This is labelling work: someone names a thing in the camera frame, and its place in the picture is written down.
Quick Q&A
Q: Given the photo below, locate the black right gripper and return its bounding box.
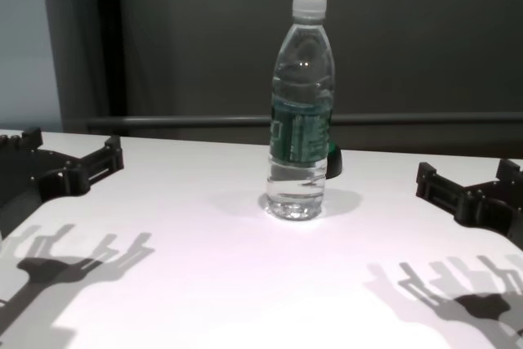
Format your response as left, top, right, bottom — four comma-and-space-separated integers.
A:
415, 159, 523, 250

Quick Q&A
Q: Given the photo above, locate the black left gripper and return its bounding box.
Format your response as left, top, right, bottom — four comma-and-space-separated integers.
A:
0, 128, 124, 239

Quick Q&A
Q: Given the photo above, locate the clear plastic water bottle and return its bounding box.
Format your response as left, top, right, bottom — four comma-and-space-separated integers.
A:
265, 0, 337, 221

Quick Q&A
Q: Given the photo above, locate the black green push button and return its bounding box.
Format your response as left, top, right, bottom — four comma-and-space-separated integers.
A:
325, 141, 343, 181

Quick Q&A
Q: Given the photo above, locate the thin grey wall rail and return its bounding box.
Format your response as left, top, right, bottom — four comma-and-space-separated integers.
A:
83, 114, 523, 128

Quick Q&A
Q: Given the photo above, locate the dark vertical wall post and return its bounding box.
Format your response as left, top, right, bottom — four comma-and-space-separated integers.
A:
92, 0, 130, 118

